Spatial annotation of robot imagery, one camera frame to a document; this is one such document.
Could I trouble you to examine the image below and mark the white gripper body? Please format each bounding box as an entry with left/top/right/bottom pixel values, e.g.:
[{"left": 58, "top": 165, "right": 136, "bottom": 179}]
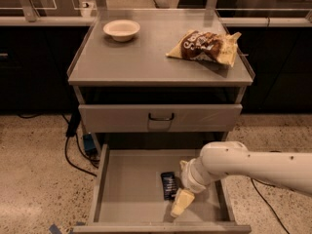
[{"left": 180, "top": 158, "right": 212, "bottom": 194}]

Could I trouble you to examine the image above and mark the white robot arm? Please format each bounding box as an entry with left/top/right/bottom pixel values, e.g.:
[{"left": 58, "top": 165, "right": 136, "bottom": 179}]
[{"left": 171, "top": 141, "right": 312, "bottom": 217}]

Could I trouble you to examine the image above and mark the open middle drawer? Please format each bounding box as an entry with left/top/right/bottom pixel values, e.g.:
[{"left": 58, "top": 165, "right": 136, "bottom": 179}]
[{"left": 73, "top": 145, "right": 251, "bottom": 234}]

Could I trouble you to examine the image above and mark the grey drawer cabinet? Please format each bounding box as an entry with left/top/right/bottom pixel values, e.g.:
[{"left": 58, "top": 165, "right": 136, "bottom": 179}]
[{"left": 68, "top": 9, "right": 254, "bottom": 149}]

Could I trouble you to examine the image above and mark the closed top drawer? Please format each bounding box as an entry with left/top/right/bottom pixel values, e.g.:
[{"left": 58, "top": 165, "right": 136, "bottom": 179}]
[{"left": 79, "top": 104, "right": 242, "bottom": 133}]

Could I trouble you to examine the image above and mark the blue power adapter box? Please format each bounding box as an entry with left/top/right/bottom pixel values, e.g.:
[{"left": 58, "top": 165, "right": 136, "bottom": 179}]
[{"left": 83, "top": 134, "right": 97, "bottom": 155}]

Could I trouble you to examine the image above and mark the yellow brown chip bag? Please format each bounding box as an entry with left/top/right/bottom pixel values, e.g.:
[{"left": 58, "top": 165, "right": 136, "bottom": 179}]
[{"left": 167, "top": 30, "right": 241, "bottom": 67}]

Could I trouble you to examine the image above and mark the white paper bowl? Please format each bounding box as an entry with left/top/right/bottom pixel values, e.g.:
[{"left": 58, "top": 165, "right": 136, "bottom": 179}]
[{"left": 103, "top": 19, "right": 140, "bottom": 42}]

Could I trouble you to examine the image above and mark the black floor cable right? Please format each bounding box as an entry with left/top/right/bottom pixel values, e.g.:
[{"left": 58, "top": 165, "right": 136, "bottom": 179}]
[{"left": 250, "top": 177, "right": 292, "bottom": 234}]

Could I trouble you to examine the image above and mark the black drawer handle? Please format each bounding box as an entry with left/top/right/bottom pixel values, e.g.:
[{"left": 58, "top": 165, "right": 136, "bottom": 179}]
[{"left": 148, "top": 113, "right": 175, "bottom": 122}]

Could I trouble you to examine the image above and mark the black power cable left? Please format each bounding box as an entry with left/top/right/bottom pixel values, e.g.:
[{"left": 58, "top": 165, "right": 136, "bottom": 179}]
[{"left": 17, "top": 111, "right": 101, "bottom": 177}]

